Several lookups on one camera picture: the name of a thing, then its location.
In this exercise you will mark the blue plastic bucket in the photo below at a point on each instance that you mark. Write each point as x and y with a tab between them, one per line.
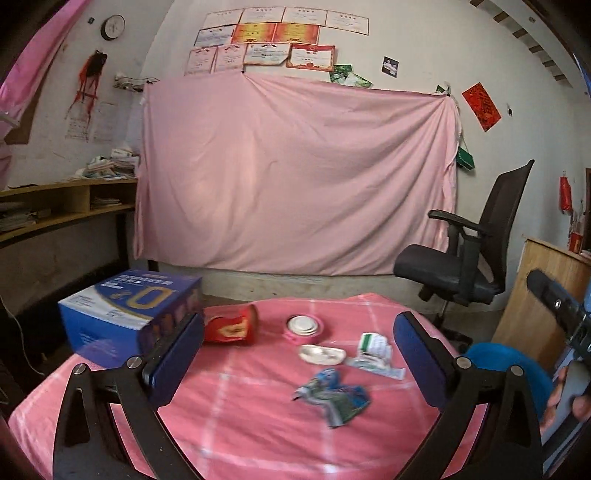
498	364

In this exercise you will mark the thin paper stack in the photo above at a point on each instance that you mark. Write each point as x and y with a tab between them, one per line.
106	201

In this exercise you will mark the pink checked tablecloth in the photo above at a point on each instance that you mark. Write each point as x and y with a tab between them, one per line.
258	415

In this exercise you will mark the blue cardboard box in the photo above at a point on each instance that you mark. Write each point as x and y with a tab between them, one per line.
106	323

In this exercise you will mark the beige wrapper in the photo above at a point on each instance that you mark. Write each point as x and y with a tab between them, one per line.
318	355

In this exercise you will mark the red tassel ornament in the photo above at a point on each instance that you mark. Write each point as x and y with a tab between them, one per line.
90	74

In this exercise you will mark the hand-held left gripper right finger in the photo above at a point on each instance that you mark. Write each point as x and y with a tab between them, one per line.
420	360

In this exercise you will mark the red container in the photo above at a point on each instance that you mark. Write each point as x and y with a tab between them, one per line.
576	242

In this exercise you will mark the blue dotted cartoon curtain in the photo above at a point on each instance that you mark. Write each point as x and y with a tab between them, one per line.
584	78

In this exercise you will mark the green hanging purse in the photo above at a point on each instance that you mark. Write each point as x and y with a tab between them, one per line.
465	159

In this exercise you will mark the person's right hand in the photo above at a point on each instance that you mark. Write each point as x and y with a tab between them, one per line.
565	392

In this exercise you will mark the wooden cabinet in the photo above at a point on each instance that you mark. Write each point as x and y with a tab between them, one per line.
521	323

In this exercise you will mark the wooden shelf desk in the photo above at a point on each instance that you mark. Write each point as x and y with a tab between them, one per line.
69	198

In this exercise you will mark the green wall photos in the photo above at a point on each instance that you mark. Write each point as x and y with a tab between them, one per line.
351	77

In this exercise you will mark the red hanging bag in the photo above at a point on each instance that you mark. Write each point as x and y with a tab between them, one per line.
565	194

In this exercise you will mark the red snack packet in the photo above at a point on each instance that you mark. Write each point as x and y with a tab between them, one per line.
231	327

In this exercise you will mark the stack of newspapers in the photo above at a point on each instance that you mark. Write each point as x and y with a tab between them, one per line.
111	166

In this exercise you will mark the long white sachet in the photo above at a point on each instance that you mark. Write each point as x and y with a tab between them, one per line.
378	368

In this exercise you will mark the wall calendar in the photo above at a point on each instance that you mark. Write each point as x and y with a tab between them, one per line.
104	122

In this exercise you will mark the red square wall poster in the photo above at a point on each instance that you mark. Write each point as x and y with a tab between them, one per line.
481	106

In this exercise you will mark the round wall clock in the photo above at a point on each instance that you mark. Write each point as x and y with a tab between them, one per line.
113	27

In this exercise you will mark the small wall photo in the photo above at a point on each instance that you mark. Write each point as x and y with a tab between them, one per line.
390	66

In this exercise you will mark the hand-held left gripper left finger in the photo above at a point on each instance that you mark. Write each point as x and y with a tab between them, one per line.
178	355

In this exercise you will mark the blue green snack wrapper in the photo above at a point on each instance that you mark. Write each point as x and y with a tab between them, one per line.
332	397

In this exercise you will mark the grey paper stack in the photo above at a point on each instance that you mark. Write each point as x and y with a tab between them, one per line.
18	217

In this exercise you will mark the group of wall certificates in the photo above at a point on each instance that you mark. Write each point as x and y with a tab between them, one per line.
258	46

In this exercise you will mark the pink hanging sheet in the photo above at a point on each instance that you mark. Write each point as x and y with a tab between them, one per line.
295	175

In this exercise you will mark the green white wrapper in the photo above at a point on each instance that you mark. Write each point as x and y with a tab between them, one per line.
376	345

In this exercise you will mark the small green card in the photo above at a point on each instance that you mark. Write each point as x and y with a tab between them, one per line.
443	90

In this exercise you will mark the pink curtain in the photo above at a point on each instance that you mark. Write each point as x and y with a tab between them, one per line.
32	60

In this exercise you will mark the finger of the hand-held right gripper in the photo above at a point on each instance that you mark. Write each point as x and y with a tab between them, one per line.
549	295

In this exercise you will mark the black office chair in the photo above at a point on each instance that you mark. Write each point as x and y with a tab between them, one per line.
438	272

